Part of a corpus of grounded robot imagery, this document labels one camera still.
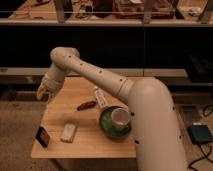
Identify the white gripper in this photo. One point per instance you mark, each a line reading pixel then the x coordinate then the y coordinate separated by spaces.
pixel 50 86

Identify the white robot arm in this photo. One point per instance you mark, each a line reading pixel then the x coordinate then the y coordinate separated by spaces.
pixel 156 131

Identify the white eraser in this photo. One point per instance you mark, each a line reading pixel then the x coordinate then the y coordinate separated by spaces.
pixel 68 133

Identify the brown sausage-shaped object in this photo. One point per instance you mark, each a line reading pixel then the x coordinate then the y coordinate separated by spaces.
pixel 86 105

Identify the wooden table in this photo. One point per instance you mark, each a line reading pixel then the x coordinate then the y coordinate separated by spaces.
pixel 89 140

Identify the black and orange box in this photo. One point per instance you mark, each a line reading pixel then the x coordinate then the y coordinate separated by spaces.
pixel 43 137

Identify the green plate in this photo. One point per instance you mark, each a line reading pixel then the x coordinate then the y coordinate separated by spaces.
pixel 107 127

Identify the white cup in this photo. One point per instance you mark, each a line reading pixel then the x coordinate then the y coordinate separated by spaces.
pixel 120 118

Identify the metal shelf rack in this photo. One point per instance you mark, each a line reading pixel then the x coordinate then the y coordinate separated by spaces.
pixel 26 40

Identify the black power box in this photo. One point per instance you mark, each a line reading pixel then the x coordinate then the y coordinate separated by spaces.
pixel 200 134

